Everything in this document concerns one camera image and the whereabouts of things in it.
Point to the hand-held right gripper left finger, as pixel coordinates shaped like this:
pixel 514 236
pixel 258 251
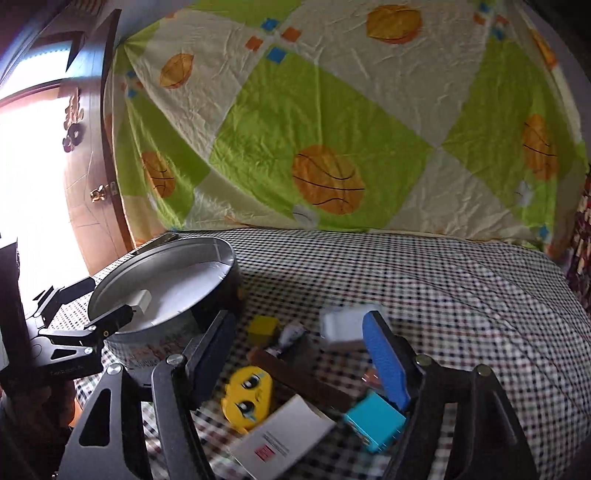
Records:
pixel 212 360

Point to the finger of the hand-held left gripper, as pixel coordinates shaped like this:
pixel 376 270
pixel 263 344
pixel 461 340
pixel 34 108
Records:
pixel 74 288
pixel 115 318

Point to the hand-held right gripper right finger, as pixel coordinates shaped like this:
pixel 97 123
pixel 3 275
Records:
pixel 385 364

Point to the small white block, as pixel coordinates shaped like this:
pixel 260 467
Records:
pixel 142 301

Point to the cyan toy block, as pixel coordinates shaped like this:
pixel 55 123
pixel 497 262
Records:
pixel 371 417

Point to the clear white plastic box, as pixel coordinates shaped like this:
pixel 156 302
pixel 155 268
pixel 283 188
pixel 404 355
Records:
pixel 341 325

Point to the round metal tin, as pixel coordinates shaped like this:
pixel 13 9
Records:
pixel 184 281

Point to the black jar with wrap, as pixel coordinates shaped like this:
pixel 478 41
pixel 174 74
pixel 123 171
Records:
pixel 293 341

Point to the brown wooden bar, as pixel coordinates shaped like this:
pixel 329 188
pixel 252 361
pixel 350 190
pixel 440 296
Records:
pixel 300 381

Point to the white paper card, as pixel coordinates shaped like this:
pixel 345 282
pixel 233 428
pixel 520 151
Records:
pixel 286 429

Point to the yellow cube block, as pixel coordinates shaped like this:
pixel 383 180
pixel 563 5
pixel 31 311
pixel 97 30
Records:
pixel 263 330

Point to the checkered bed sheet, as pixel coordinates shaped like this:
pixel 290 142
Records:
pixel 438 300

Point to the brown wooden door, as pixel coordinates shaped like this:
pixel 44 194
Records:
pixel 87 161

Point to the hanging door ornament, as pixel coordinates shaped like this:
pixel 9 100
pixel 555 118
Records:
pixel 73 124

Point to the red bear print bedding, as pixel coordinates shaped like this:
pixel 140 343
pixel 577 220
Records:
pixel 581 240

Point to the basketball print bed sheet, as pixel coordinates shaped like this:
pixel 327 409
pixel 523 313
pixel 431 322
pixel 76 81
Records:
pixel 323 92

